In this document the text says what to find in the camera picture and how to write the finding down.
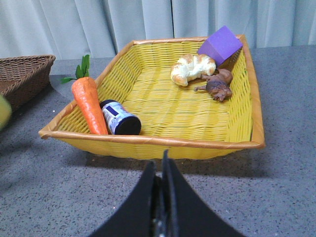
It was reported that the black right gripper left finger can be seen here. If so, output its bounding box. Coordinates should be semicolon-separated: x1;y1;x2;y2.
91;161;156;237

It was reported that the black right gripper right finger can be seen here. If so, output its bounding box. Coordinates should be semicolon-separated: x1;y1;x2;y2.
161;150;244;237

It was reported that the yellow tape roll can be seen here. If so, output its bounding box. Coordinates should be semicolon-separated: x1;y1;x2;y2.
0;95;12;130

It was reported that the yellow woven basket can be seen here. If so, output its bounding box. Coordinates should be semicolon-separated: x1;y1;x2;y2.
39;35;265;159

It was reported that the blue white small can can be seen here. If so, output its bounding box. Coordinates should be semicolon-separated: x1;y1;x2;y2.
100;99;141;135

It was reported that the brown toy animal figure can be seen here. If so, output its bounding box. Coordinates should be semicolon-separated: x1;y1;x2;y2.
194;69;233;102

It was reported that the orange toy carrot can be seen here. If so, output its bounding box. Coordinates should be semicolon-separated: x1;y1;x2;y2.
60;54;108;135

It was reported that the toy croissant bread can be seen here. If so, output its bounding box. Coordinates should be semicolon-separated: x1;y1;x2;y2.
170;54;216;87

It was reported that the purple foam cube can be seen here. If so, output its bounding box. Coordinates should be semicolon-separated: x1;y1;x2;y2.
197;26;242;66

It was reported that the brown wicker basket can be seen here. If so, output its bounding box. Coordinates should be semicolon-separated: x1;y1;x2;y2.
0;55;55;111

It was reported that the white pleated curtain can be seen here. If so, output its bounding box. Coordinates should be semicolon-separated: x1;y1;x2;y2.
0;0;316;60

